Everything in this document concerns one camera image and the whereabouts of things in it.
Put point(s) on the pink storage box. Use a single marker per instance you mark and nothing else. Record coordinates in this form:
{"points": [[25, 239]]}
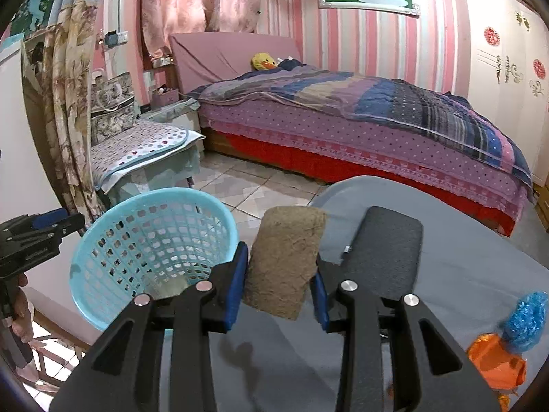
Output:
{"points": [[163, 96]]}

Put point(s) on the striped patchwork blanket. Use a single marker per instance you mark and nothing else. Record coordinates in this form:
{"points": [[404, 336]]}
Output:
{"points": [[447, 119]]}

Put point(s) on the floral tote bag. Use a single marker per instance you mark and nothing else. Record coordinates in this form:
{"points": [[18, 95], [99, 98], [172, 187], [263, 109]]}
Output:
{"points": [[112, 105]]}

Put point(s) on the blue crumpled plastic bag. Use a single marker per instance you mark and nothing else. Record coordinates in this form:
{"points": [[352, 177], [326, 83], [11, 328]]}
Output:
{"points": [[524, 327]]}

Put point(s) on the pink headboard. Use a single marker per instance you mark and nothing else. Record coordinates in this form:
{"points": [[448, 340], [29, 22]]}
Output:
{"points": [[209, 57]]}

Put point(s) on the bed with purple sheet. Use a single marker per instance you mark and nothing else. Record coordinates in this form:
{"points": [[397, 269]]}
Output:
{"points": [[331, 149]]}

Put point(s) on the floral beige curtain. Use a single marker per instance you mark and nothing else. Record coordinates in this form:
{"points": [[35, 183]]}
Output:
{"points": [[56, 76]]}

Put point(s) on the person's left hand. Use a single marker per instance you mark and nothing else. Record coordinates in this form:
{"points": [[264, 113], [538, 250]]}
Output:
{"points": [[22, 325]]}

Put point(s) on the pink window curtain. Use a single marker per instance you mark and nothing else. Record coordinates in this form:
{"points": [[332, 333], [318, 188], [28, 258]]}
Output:
{"points": [[162, 18]]}

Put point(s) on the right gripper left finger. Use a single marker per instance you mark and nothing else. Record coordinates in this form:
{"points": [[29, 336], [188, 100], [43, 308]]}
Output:
{"points": [[156, 356]]}

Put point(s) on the white wardrobe with decals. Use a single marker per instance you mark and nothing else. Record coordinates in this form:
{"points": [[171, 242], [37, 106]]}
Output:
{"points": [[509, 75]]}

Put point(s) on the wall power socket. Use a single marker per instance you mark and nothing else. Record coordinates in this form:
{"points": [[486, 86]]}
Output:
{"points": [[115, 38]]}

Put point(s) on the polka dot covered stool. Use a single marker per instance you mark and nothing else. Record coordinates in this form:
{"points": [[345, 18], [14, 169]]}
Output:
{"points": [[146, 157]]}

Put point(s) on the yellow duck plush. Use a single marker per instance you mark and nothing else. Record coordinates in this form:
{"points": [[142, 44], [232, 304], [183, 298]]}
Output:
{"points": [[263, 62]]}

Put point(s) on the bedside table with cloth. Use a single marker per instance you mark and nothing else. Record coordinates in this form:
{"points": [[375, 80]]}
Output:
{"points": [[180, 114]]}

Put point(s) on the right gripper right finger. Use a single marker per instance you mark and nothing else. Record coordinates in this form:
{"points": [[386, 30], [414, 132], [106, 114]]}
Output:
{"points": [[430, 370]]}

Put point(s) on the orange plastic bag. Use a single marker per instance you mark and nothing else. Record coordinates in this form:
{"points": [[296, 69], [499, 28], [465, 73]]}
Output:
{"points": [[503, 371]]}

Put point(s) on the light blue plastic basket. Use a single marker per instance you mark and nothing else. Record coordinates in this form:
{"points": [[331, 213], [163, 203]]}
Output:
{"points": [[158, 243]]}

